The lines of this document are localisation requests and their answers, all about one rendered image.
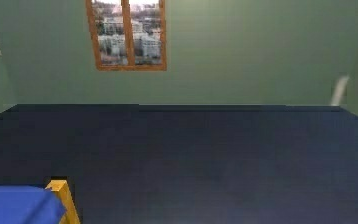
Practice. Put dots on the white leaning stick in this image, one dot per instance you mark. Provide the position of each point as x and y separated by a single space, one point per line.
339 90

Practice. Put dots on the wooden framed window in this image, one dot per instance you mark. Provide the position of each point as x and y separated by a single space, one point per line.
128 36

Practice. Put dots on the wooden bed with blue cover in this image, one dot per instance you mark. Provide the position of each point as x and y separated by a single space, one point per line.
17 205

